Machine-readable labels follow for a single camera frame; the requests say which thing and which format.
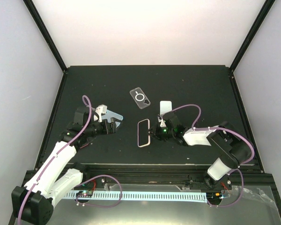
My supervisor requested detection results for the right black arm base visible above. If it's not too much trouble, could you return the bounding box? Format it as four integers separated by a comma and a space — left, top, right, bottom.
186, 173, 232, 191

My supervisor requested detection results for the left black corner post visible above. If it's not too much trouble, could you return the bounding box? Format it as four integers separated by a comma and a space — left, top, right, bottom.
23, 0, 67, 72

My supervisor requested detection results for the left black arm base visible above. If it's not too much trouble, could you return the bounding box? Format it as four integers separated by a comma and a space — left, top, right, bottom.
75, 175, 105, 189

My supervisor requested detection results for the white phone face down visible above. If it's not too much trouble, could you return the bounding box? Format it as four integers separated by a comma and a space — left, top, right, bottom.
160, 100, 172, 116

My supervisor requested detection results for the left small circuit board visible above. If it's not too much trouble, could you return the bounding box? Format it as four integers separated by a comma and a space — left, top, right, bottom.
76, 190, 93, 198

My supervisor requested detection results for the light blue phone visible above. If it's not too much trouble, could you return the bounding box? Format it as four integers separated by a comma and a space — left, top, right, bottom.
102, 110, 124, 123

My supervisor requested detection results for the clear magsafe phone case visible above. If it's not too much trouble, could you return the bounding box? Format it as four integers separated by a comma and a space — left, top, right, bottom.
129, 87, 151, 109

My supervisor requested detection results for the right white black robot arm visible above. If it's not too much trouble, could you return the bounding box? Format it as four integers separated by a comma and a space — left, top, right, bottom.
147, 112, 255, 189

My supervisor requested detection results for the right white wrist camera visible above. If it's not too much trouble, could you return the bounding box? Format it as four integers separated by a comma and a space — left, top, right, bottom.
157, 115, 166, 128

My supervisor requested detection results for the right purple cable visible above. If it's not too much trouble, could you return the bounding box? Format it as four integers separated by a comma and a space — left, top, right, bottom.
161, 104, 256, 208

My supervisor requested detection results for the beige pink phone case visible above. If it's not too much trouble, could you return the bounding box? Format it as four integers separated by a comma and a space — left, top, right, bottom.
137, 119, 151, 148

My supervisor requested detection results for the right small circuit board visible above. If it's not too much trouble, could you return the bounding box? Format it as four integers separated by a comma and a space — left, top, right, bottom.
206, 192, 231, 200

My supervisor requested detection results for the small circuit board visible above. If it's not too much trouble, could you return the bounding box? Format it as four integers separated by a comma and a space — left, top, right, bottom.
76, 190, 93, 198
206, 192, 231, 200

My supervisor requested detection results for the black corner post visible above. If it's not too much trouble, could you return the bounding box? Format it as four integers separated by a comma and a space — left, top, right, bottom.
229, 0, 275, 72
23, 0, 67, 72

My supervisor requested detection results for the white slotted cable duct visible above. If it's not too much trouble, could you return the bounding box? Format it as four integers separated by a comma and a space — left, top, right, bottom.
63, 190, 207, 203

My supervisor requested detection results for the black front frame rail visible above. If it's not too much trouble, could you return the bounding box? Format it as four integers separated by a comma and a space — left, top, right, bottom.
25, 164, 281, 225

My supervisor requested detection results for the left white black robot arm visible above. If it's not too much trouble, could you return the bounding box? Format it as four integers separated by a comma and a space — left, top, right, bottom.
11, 105, 124, 225

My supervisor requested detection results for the right black corner post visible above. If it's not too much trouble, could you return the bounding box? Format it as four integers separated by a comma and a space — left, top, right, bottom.
229, 0, 275, 72

